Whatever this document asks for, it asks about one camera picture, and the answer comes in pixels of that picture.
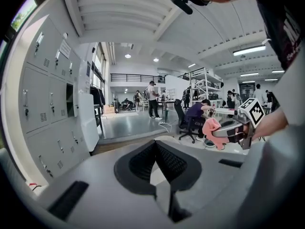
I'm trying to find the white table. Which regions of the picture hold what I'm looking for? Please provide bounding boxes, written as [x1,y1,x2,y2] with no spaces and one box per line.
[213,107,239,117]

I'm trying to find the pink knitted cloth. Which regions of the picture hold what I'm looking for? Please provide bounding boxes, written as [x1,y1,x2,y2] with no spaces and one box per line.
[202,117,227,151]

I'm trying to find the person's black printed shirt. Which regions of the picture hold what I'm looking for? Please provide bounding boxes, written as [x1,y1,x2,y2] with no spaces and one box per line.
[255,0,304,71]

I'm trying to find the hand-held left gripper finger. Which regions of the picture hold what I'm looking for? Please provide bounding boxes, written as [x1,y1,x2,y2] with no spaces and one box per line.
[113,139,158,196]

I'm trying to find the black head-worn camera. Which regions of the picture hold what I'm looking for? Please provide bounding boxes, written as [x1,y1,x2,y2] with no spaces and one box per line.
[170,0,193,15]

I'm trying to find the grey metal lockers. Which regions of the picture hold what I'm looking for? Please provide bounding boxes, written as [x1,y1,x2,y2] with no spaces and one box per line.
[18,15,82,185]

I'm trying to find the person's right forearm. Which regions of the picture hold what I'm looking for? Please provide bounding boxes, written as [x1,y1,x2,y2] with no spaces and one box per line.
[252,107,289,141]

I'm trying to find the white power strip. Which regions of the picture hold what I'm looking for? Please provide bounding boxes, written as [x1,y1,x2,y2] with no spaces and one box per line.
[158,121,173,134]

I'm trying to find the black balcony railing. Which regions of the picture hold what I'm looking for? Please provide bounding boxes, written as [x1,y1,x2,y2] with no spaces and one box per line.
[110,73,160,83]

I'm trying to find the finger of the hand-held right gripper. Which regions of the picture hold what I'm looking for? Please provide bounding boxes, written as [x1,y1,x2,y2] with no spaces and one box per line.
[156,140,203,192]

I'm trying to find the white shelf rack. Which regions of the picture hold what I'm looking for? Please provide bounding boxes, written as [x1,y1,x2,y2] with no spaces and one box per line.
[189,67,224,107]

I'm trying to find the large black-framed window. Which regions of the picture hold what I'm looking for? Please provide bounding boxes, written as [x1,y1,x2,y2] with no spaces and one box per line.
[9,0,39,32]

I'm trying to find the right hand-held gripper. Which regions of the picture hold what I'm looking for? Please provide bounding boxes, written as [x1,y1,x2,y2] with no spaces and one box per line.
[233,98,266,150]

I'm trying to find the red cable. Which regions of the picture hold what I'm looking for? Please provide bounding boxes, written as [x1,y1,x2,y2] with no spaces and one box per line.
[29,182,43,192]

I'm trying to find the black office chair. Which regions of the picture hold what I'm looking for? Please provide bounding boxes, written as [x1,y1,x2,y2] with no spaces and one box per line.
[173,98,200,145]

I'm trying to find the white tall cabinet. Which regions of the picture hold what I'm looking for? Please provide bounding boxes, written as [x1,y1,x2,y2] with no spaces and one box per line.
[78,58,100,153]

